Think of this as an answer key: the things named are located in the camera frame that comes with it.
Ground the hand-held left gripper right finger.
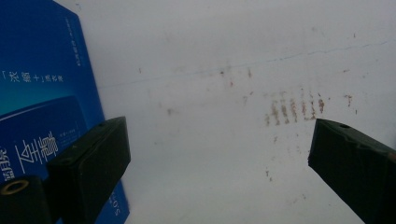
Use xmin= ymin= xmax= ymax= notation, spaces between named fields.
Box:
xmin=307 ymin=118 xmax=396 ymax=224

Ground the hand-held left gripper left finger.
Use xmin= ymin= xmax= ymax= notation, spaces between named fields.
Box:
xmin=46 ymin=116 xmax=132 ymax=224

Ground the blue cardboard box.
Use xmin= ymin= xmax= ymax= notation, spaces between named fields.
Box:
xmin=0 ymin=0 xmax=131 ymax=224

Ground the white paper sheet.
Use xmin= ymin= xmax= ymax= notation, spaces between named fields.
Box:
xmin=54 ymin=0 xmax=396 ymax=224

